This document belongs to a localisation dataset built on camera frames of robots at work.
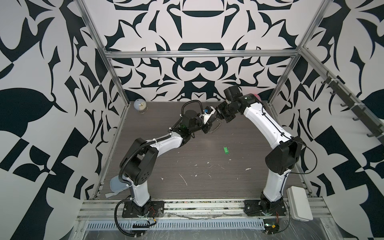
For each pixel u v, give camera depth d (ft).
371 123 1.75
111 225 2.30
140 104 3.56
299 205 2.36
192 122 2.20
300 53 2.92
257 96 3.87
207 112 2.35
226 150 3.08
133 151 1.58
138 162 1.56
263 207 2.25
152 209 2.38
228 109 2.34
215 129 3.11
